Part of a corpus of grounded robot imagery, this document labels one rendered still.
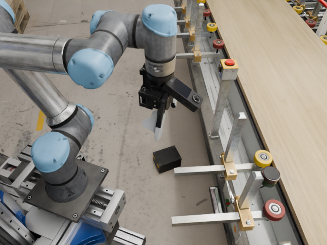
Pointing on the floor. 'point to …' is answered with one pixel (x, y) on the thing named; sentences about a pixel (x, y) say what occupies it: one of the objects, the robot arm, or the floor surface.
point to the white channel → (322, 26)
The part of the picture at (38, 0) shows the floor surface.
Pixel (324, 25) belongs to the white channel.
